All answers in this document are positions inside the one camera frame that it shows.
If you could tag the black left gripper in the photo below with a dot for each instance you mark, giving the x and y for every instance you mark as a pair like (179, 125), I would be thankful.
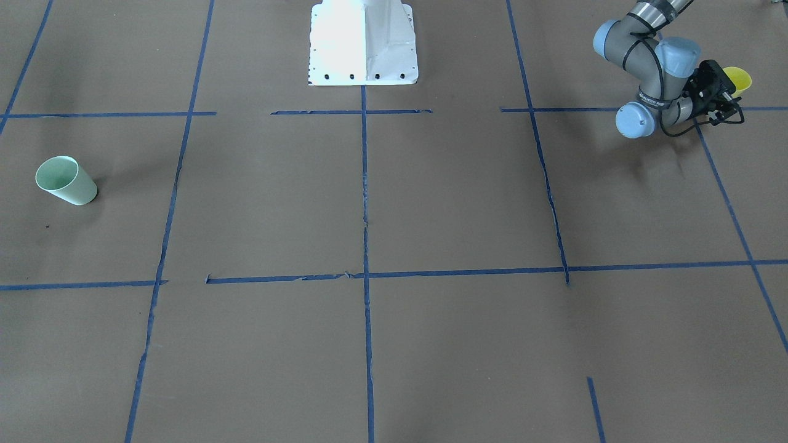
(701, 90)

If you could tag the yellow plastic cup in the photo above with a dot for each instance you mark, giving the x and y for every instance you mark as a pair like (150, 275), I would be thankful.
(740, 78)

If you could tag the green plastic cup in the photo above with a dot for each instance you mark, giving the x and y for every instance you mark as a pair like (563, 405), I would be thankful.
(63, 177)

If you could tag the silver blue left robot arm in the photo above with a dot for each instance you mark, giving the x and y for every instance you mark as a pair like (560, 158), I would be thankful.
(675, 84)

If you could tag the brown paper table cover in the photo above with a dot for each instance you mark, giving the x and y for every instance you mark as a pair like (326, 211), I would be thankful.
(478, 257)

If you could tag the white pedestal column with base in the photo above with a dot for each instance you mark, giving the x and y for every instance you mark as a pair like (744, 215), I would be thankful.
(354, 43)

